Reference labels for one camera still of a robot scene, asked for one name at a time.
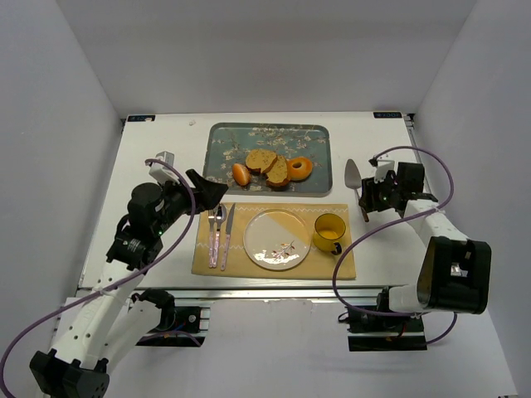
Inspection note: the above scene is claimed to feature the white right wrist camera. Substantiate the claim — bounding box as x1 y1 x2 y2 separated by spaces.
369 154 395 183

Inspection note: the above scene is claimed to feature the small toasted bread slice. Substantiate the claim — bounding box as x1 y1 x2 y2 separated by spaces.
266 155 290 187

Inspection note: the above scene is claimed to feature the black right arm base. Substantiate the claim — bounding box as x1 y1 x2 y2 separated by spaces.
338 309 427 352

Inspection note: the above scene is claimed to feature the blue label right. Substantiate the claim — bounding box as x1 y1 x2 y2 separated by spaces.
373 111 402 119

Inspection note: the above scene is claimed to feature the blue label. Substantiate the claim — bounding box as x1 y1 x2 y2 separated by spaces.
373 111 402 119
127 114 156 123

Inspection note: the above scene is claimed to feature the orange bagel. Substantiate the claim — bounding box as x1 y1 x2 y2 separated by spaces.
287 157 313 182

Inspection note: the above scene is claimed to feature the silver cake server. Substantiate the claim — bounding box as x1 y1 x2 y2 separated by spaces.
344 158 369 223

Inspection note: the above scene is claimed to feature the yellow mug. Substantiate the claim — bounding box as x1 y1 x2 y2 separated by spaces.
313 213 347 255

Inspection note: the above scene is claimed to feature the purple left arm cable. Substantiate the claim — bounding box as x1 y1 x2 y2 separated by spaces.
0 157 197 393

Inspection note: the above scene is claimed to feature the silver knife pink handle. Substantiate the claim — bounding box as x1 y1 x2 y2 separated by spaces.
221 203 236 271

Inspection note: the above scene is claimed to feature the blue floral serving tray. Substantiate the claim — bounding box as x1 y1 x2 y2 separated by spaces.
203 122 333 197

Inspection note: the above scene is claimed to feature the large toasted bread slice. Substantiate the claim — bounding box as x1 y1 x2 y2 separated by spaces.
245 148 277 174

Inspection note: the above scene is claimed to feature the blue label left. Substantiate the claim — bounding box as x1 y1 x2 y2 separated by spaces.
127 114 156 123

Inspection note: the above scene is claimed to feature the round orange bread roll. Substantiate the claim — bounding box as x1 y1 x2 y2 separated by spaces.
232 163 251 187

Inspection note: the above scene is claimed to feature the white and yellow plate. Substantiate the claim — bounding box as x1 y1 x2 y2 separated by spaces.
243 209 311 272

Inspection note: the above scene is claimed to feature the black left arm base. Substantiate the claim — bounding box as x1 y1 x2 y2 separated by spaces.
129 289 207 347

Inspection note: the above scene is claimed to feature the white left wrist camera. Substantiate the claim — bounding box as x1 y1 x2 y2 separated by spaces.
146 151 175 185

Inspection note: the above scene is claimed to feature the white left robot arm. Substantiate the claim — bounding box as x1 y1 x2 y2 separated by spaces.
30 167 228 397

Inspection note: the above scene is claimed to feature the aluminium table rail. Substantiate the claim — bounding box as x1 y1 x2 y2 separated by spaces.
76 284 395 301

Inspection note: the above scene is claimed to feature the silver spoon pink handle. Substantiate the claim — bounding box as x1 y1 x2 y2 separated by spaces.
211 203 227 268

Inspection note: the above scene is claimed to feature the silver fork pink handle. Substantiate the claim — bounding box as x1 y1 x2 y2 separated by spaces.
207 206 218 268

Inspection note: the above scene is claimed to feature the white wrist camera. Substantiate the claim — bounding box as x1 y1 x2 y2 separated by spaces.
369 154 395 183
146 151 175 185

